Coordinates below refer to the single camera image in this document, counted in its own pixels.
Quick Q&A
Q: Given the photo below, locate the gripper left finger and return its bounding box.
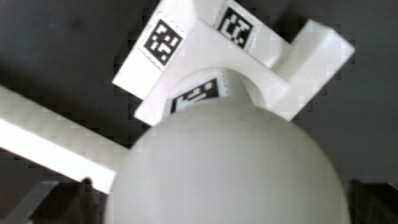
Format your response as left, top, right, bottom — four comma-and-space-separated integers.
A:
0, 178, 107, 224

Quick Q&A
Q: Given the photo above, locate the white U-shaped fence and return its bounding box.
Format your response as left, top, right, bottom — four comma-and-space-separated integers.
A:
0, 21, 356, 191

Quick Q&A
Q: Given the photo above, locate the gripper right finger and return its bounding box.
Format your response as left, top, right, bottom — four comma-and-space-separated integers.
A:
349, 180, 398, 224

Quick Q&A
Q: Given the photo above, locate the white lamp base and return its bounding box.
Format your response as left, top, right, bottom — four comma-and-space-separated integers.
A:
111, 0, 296, 128

